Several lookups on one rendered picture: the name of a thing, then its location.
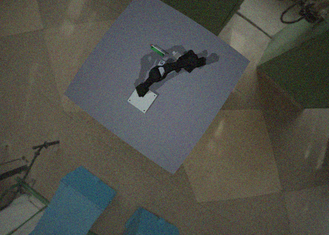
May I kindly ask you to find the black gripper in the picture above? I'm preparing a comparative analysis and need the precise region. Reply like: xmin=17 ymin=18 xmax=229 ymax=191
xmin=176 ymin=50 xmax=195 ymax=73

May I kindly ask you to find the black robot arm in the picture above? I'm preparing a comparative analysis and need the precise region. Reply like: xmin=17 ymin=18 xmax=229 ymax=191
xmin=136 ymin=54 xmax=206 ymax=97

